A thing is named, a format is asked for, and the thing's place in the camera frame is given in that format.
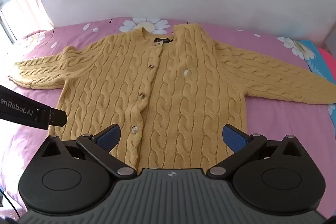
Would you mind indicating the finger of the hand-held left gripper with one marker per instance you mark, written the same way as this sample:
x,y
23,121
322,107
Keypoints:
x,y
58,117

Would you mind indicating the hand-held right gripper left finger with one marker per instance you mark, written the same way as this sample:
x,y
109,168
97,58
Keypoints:
x,y
109,137

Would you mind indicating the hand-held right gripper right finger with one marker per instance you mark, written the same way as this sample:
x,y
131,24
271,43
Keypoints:
x,y
233,138

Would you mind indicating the pink floral bedsheet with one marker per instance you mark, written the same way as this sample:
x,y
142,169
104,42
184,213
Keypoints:
x,y
275,119

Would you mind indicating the window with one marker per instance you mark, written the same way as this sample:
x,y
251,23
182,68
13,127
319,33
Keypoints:
x,y
5,3

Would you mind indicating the blue floral cloth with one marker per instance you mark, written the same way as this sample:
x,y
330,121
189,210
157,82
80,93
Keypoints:
x,y
311,56

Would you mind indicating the bright pink cloth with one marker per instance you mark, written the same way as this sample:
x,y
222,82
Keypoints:
x,y
326,58

